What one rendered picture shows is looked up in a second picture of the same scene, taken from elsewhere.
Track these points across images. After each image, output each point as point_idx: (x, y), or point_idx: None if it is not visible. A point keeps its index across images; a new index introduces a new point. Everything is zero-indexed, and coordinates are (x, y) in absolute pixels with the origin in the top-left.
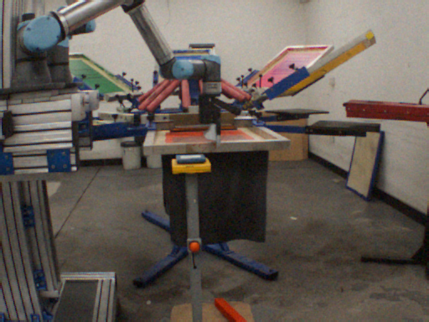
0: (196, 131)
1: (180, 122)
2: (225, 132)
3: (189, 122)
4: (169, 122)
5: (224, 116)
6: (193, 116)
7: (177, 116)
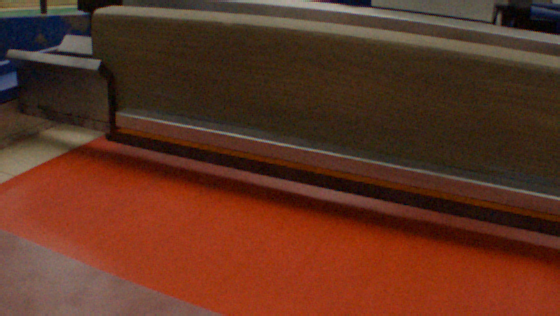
0: (280, 176)
1: (158, 88)
2: (506, 285)
3: (223, 101)
4: (83, 77)
5: (547, 113)
6: (258, 57)
7: (136, 38)
